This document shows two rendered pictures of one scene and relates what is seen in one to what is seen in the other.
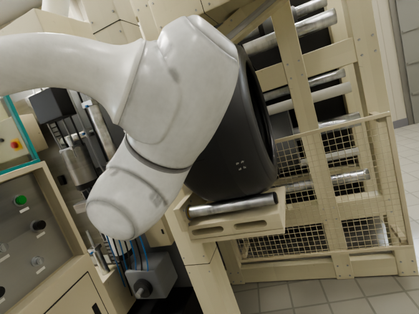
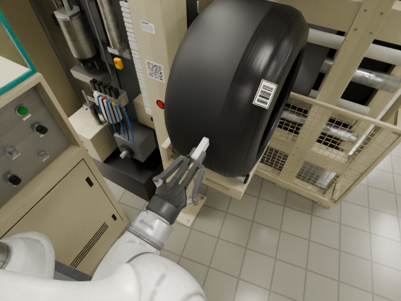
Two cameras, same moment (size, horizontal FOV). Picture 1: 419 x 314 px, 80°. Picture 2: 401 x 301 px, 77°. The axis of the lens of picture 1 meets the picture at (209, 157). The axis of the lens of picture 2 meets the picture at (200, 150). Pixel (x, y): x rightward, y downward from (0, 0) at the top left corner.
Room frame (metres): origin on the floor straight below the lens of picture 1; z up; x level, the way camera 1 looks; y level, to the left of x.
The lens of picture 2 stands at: (0.28, -0.06, 1.77)
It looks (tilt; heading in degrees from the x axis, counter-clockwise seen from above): 53 degrees down; 8
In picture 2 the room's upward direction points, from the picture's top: straight up
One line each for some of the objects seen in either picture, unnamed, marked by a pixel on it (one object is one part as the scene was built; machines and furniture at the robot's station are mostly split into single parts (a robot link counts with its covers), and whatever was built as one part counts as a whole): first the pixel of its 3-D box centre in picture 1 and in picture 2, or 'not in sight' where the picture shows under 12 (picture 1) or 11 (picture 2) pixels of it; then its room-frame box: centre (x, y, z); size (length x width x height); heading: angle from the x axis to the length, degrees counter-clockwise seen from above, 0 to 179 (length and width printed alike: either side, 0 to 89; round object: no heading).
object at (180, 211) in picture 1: (197, 197); (188, 125); (1.07, 0.11, 0.90); 0.40 x 0.03 x 0.10; 159
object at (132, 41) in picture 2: not in sight; (143, 66); (1.08, 0.28, 1.19); 0.05 x 0.04 x 0.48; 159
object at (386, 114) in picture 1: (302, 199); (281, 143); (1.23, -0.39, 0.65); 0.90 x 0.02 x 0.70; 69
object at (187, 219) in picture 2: not in sight; (182, 203); (1.08, 0.18, 0.01); 0.27 x 0.27 x 0.02; 69
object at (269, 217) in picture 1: (233, 221); (207, 169); (0.88, -0.01, 0.84); 0.36 x 0.09 x 0.06; 69
